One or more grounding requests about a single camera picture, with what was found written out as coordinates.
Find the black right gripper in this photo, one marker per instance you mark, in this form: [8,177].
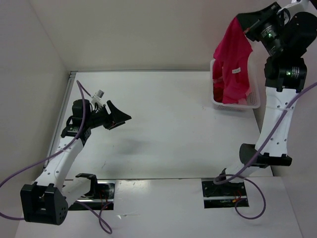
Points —
[250,22]

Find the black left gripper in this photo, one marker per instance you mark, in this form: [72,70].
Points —
[116,115]

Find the magenta t shirt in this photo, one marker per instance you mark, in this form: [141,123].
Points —
[230,68]

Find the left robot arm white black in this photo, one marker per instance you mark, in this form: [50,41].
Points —
[47,199]

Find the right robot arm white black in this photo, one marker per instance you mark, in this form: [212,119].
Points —
[285,32]

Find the white plastic laundry basket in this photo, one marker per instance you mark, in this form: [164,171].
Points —
[241,90]

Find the dark red t shirt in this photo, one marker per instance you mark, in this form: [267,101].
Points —
[218,89]

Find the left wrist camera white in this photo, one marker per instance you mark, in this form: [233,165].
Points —
[97,98]

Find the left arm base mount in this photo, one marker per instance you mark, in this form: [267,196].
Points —
[79,190]

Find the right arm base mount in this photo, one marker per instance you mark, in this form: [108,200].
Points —
[223,196]

